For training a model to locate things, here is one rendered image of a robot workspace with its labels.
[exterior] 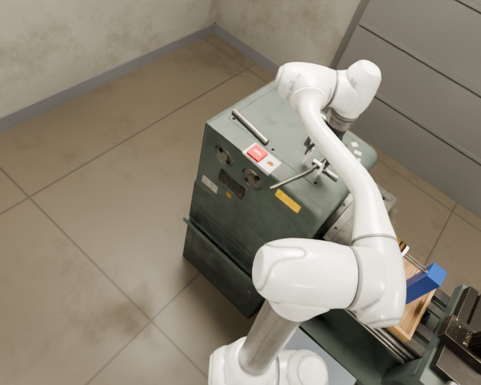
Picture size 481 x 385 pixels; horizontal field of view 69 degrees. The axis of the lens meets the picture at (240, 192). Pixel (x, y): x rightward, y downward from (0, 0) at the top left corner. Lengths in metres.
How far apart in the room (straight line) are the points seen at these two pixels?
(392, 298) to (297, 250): 0.21
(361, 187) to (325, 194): 0.44
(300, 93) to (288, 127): 0.49
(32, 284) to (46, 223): 0.41
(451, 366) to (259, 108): 1.23
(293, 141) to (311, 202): 0.29
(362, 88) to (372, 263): 0.50
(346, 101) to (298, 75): 0.16
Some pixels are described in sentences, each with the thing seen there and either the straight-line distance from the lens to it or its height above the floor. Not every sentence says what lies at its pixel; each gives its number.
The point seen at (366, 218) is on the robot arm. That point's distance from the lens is 0.85.
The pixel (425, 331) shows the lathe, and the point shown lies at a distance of 1.77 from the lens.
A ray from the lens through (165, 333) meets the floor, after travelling 2.29.
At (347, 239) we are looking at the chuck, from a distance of 1.43.
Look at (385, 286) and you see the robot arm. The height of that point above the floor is 1.62.
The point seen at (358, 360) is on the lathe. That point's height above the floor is 0.54.
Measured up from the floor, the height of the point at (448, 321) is 1.01.
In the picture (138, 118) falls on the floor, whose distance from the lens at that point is 3.19.
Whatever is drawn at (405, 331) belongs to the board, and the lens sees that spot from 1.69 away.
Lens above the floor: 2.23
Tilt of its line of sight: 53 degrees down
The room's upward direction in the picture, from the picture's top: 19 degrees clockwise
